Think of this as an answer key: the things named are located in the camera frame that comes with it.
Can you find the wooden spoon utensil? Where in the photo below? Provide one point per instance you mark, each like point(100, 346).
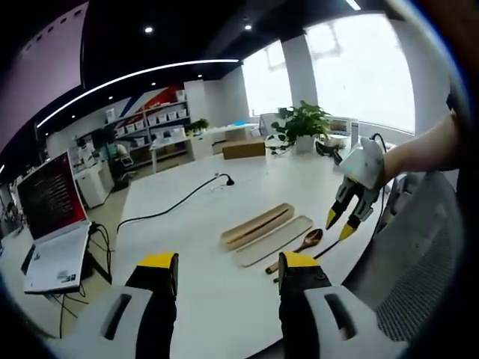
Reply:
point(312, 236)

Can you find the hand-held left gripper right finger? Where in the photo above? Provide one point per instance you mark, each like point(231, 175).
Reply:
point(299, 295)

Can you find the beige cutlery case base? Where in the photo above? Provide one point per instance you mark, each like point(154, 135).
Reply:
point(239, 237)

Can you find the white cabinet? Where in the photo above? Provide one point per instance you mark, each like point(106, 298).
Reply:
point(91, 185)

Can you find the white laptop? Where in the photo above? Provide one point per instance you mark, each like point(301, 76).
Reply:
point(52, 224)

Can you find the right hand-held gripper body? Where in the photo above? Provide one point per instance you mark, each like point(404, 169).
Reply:
point(365, 164)

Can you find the grey mesh office chair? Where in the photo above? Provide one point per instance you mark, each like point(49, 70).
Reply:
point(419, 254)

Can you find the white upright board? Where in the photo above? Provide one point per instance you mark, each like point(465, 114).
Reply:
point(354, 132)

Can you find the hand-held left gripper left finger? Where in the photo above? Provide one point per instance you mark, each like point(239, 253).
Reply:
point(149, 299)

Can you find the black headset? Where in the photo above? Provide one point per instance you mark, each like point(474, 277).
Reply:
point(329, 147)

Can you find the green potted plant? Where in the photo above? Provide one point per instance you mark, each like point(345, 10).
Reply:
point(303, 121)

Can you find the beige cutlery case lid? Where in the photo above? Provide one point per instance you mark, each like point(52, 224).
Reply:
point(273, 241)

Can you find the small green plant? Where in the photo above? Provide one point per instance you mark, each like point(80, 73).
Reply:
point(197, 126)

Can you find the brown cardboard box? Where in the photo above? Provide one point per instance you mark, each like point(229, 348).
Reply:
point(243, 150)

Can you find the large hanging display screen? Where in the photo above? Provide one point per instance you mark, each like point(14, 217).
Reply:
point(41, 63)

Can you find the storage shelf with white bins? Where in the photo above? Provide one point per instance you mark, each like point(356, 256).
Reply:
point(149, 119)

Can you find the person's black sleeve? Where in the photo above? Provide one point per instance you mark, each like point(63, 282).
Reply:
point(449, 56)

